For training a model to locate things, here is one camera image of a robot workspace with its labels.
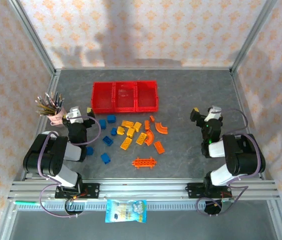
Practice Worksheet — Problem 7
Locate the orange lego chassis piece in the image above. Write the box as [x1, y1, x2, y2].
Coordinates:
[131, 156, 158, 170]

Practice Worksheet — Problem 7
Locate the grey slotted cable tray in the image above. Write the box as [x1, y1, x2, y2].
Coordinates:
[18, 201, 231, 212]

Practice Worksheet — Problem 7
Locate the green stick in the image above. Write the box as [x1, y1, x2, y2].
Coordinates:
[14, 200, 41, 206]

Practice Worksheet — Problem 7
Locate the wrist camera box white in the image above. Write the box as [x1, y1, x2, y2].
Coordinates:
[206, 105, 223, 121]
[66, 106, 83, 124]

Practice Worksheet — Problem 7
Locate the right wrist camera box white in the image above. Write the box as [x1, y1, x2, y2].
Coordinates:
[206, 105, 223, 121]

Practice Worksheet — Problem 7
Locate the pink pencil cup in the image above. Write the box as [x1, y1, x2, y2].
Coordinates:
[48, 107, 68, 127]

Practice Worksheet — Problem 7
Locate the aluminium side frame rail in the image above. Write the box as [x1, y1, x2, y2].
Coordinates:
[20, 71, 61, 181]
[230, 71, 266, 180]

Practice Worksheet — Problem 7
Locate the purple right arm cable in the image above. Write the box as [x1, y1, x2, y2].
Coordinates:
[196, 107, 262, 217]

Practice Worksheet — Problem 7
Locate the aluminium frame post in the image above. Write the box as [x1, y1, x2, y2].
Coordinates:
[230, 0, 279, 75]
[8, 0, 56, 76]

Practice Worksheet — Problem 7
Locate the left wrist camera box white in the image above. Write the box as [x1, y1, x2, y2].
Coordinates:
[66, 106, 83, 124]

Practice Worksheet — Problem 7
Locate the bunch of pencils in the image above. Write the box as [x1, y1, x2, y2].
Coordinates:
[35, 91, 65, 117]

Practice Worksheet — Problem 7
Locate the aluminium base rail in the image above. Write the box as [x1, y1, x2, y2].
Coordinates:
[7, 178, 280, 201]

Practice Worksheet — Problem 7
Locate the aluminium back frame rail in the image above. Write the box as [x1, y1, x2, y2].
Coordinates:
[54, 66, 234, 72]

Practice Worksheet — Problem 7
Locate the blue snack bag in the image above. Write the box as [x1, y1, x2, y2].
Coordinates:
[105, 198, 148, 224]

